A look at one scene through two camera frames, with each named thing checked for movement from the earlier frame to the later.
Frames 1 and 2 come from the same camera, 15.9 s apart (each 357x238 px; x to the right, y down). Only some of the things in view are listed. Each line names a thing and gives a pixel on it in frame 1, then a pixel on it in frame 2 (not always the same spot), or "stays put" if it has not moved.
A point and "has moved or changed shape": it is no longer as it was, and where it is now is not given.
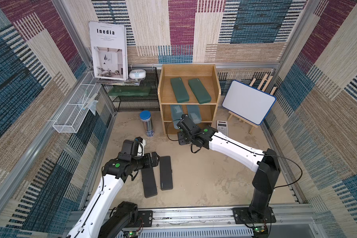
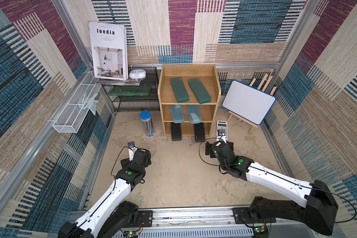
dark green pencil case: (181, 94) stays put
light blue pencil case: (176, 112) stays put
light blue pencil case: (194, 113) stays put
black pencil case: (148, 181) to (176, 131)
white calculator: (222, 126) stays put
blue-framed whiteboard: (249, 102) stays put
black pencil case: (166, 173) has moved or changed shape
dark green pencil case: (201, 93) stays put
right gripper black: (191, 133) to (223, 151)
